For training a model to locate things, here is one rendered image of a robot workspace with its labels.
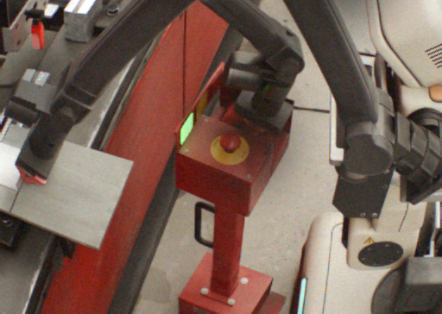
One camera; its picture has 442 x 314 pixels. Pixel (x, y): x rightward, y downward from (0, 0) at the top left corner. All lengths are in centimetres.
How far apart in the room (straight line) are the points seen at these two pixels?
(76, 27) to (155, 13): 76
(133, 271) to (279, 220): 46
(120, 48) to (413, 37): 43
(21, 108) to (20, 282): 37
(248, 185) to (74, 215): 44
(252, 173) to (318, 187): 97
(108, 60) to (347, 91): 31
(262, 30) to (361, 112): 48
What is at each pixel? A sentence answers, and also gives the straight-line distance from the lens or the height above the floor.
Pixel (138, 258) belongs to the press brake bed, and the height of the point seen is 5.
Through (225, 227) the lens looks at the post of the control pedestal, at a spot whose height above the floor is 47.
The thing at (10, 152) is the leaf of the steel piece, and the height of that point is 100.
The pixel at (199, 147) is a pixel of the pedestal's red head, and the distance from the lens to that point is 177.
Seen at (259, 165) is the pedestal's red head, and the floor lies 78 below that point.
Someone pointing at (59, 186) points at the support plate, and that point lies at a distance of 146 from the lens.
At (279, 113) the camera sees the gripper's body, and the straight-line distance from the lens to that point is 178.
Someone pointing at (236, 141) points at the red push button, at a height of 81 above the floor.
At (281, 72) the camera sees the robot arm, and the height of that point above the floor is 97.
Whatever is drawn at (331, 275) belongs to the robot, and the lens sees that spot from 220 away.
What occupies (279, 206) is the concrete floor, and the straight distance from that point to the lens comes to 264.
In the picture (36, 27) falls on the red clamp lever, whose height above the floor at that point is 121.
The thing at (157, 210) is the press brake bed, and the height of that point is 5.
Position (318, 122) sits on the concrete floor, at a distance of 283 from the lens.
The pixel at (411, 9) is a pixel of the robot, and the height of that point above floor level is 137.
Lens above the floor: 218
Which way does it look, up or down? 53 degrees down
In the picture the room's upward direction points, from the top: 3 degrees clockwise
